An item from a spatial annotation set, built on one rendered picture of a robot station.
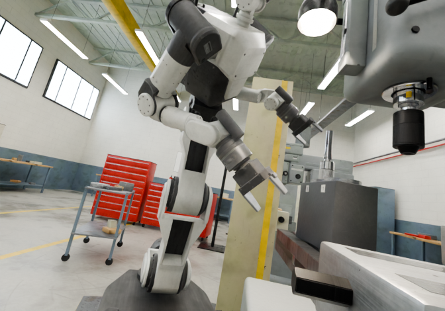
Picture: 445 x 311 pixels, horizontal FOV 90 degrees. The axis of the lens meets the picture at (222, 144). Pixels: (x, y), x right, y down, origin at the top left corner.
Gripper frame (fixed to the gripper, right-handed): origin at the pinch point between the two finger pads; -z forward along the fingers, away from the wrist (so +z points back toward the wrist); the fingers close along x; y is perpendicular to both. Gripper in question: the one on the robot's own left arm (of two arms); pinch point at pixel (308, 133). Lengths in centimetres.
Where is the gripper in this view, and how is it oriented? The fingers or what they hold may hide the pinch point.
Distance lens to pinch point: 114.8
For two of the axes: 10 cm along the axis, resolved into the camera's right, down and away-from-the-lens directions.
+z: -7.1, -7.1, 0.4
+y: 5.1, -4.6, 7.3
